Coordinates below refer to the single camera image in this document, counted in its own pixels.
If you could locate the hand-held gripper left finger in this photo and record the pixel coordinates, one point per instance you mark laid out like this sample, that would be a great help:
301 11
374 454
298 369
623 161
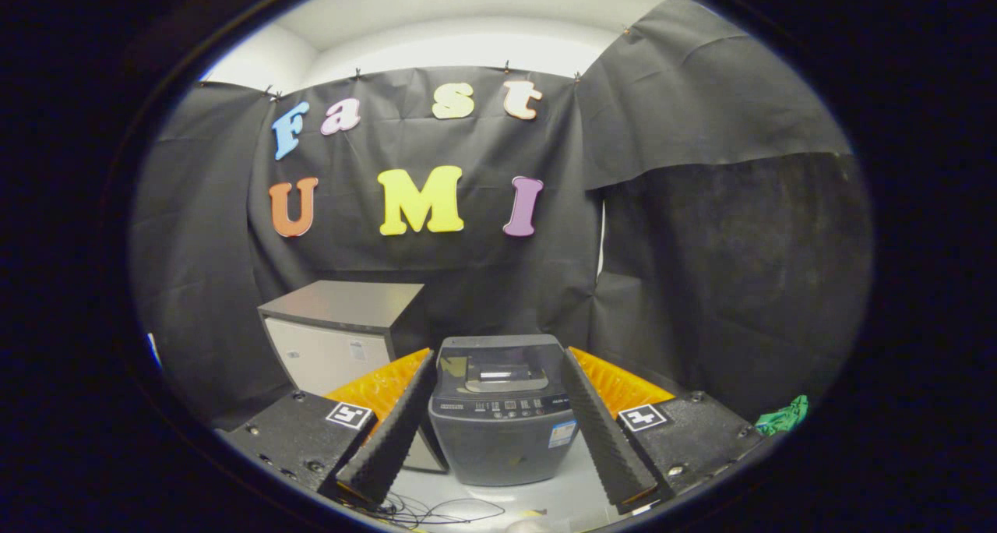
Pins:
393 439

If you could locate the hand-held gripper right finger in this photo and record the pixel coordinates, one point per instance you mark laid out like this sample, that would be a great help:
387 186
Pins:
604 439

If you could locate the dark grey washing machine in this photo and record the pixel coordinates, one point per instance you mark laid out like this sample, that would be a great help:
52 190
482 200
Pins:
498 451

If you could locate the dark washing machine lid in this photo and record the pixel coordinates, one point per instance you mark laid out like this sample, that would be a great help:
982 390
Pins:
498 358

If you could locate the grey cabinet with white door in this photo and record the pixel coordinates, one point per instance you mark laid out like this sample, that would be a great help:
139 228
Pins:
335 338

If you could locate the green cloth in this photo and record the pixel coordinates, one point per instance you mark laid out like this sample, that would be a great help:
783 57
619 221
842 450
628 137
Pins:
783 418

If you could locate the black backdrop cloth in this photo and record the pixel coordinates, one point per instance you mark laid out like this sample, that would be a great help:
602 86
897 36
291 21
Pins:
701 268

